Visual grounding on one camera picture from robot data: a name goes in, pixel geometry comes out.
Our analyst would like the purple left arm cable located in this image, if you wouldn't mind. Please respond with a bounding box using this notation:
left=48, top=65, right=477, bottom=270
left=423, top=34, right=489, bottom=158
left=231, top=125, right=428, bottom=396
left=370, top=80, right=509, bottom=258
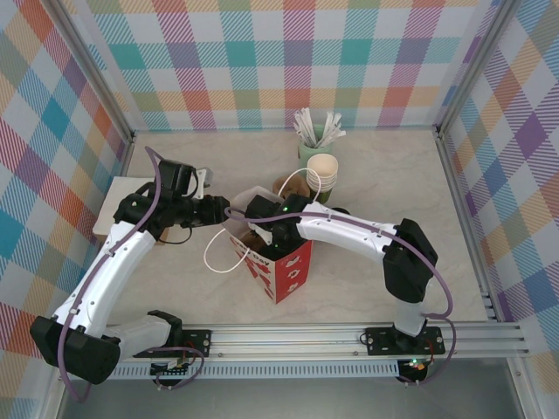
left=58, top=147, right=206, bottom=402

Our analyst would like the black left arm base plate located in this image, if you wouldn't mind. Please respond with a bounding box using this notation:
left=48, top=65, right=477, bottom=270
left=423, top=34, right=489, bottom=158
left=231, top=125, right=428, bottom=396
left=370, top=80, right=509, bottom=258
left=181, top=330, right=214, bottom=358

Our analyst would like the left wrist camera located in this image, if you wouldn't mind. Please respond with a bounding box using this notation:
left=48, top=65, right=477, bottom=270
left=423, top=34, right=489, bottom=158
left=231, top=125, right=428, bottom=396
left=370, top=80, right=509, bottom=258
left=191, top=167, right=216, bottom=198

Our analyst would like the red white paper bag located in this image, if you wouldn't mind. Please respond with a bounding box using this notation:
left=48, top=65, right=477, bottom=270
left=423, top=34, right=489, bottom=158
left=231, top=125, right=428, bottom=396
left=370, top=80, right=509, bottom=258
left=204, top=167, right=324, bottom=306

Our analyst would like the aluminium frame side rail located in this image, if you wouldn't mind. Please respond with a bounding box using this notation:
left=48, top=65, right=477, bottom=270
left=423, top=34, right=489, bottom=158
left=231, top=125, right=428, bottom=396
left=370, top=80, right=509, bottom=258
left=89, top=133, right=136, bottom=263
left=435, top=125, right=501, bottom=324

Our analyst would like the stack of paper cups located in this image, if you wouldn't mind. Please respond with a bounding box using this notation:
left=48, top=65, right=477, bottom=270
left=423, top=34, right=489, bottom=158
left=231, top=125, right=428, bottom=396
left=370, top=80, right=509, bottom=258
left=306, top=155, right=340, bottom=204

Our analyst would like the slotted grey cable duct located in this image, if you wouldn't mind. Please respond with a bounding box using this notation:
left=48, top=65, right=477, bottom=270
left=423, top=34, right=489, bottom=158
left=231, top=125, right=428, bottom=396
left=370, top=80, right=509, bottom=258
left=100, top=360, right=401, bottom=380

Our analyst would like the aluminium frame post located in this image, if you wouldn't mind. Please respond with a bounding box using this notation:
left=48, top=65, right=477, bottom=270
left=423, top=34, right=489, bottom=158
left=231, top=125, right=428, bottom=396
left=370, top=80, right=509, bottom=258
left=52, top=0, right=136, bottom=145
left=434, top=0, right=514, bottom=139

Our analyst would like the white napkin stack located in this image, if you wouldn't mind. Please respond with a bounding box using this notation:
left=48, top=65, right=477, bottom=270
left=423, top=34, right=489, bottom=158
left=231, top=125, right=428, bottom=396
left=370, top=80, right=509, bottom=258
left=93, top=175, right=155, bottom=241

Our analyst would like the thin black camera cable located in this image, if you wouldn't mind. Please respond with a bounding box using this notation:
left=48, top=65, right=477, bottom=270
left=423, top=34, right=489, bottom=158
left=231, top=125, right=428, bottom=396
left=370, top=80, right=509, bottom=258
left=155, top=224, right=194, bottom=246

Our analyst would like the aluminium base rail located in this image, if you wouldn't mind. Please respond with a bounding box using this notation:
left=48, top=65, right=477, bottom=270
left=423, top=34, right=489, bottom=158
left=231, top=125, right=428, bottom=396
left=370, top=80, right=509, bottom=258
left=93, top=321, right=529, bottom=360

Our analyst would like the mint green straw holder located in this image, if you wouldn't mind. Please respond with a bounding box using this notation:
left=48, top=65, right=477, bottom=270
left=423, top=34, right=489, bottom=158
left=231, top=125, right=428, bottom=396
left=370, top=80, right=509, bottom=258
left=298, top=125, right=333, bottom=161

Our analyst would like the right circuit board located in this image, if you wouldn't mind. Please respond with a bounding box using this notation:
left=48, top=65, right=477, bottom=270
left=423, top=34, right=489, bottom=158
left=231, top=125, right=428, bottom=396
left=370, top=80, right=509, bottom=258
left=400, top=357, right=434, bottom=376

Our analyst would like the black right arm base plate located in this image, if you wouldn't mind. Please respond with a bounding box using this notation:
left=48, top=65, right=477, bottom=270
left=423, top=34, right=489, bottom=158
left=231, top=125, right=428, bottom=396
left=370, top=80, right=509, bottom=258
left=364, top=326, right=445, bottom=355

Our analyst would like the left circuit board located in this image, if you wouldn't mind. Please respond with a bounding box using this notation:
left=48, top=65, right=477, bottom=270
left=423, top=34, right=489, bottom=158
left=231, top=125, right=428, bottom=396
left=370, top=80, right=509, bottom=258
left=150, top=355, right=196, bottom=379

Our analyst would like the paper wrapped straw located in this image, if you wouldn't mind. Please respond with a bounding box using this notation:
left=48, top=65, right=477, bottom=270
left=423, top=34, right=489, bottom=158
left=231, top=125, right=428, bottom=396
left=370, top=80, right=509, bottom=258
left=322, top=128, right=347, bottom=148
left=298, top=109, right=315, bottom=146
left=293, top=112, right=312, bottom=145
left=304, top=107, right=318, bottom=147
left=325, top=111, right=342, bottom=148

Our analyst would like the circuit board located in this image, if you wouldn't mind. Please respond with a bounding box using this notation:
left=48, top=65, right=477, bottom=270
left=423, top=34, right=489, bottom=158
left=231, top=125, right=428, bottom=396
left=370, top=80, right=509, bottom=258
left=400, top=357, right=434, bottom=376
left=150, top=355, right=196, bottom=379

